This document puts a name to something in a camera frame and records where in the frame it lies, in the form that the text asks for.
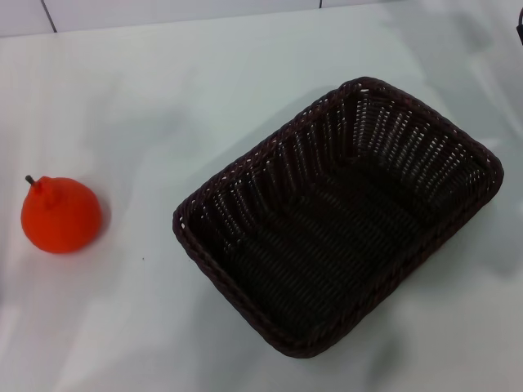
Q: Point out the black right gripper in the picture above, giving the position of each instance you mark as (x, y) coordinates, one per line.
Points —
(520, 34)

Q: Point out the dark brown woven basket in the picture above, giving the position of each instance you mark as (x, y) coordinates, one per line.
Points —
(327, 245)

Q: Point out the orange toy fruit with stem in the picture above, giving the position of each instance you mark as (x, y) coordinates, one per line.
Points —
(61, 218)

